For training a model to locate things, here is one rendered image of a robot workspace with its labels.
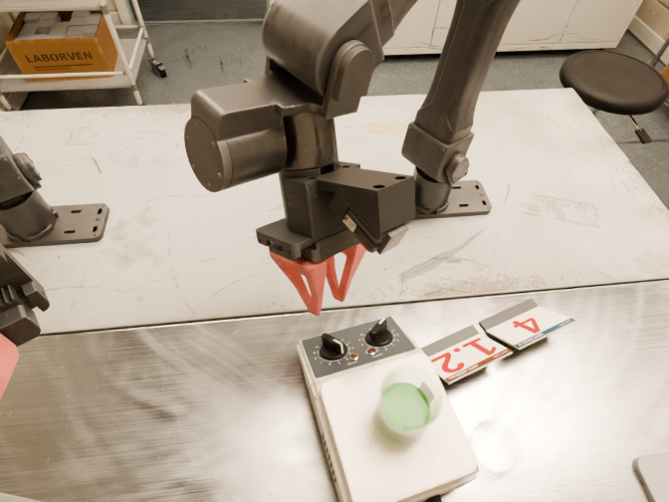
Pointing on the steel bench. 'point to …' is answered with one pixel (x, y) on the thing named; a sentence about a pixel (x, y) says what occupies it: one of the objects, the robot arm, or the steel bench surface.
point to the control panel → (354, 337)
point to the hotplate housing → (332, 435)
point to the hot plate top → (349, 423)
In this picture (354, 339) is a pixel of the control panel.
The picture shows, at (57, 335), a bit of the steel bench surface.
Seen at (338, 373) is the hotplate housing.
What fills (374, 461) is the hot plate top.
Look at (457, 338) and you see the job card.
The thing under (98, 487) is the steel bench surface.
